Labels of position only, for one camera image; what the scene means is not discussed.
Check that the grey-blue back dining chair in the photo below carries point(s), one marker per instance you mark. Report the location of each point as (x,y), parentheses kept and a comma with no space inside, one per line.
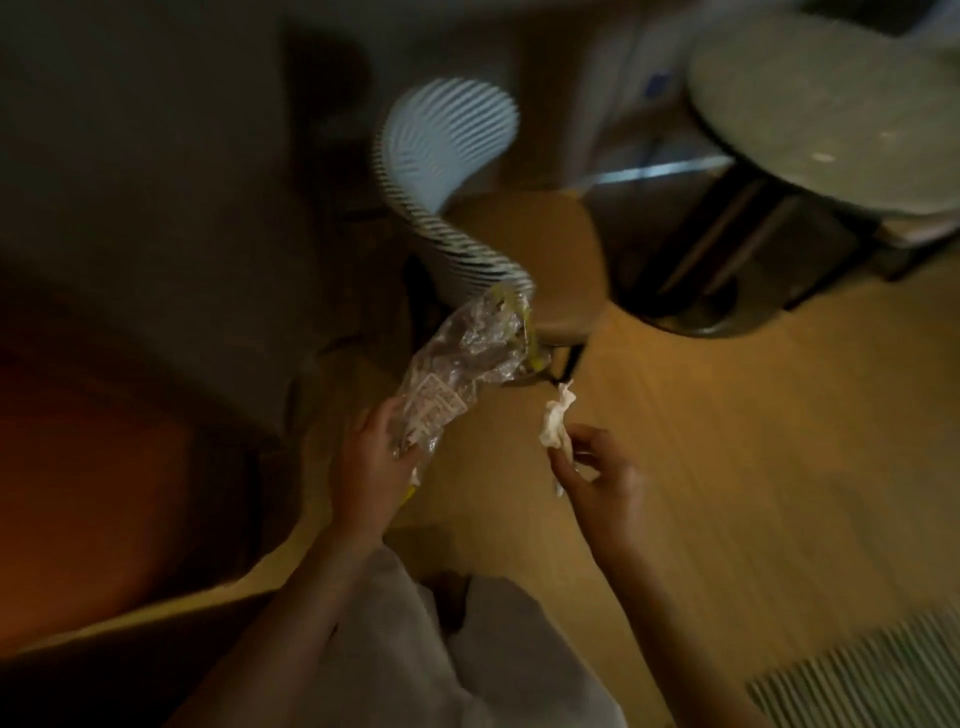
(442,150)

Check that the grey stone round table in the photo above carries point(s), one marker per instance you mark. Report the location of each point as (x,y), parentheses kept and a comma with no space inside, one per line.
(825,112)

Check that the person's left hand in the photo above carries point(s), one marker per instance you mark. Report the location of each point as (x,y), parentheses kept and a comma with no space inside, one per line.
(371,480)

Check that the person's right forearm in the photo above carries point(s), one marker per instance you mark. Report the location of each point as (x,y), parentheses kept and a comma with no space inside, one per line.
(682,652)

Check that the person's right hand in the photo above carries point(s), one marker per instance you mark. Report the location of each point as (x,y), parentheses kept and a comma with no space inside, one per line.
(607,502)

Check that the person's left forearm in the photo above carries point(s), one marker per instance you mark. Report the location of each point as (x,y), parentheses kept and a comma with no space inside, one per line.
(277,637)

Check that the white tissue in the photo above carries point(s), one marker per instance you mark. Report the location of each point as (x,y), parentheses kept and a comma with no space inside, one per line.
(556,420)

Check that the striped blue-green rug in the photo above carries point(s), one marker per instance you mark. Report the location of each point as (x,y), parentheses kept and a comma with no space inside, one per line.
(870,675)

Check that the clear plastic wrapper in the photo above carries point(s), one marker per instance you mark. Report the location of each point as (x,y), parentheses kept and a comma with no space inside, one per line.
(465,352)

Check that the person's white trousers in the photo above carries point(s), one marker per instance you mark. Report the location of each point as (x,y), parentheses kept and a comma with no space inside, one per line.
(510,660)

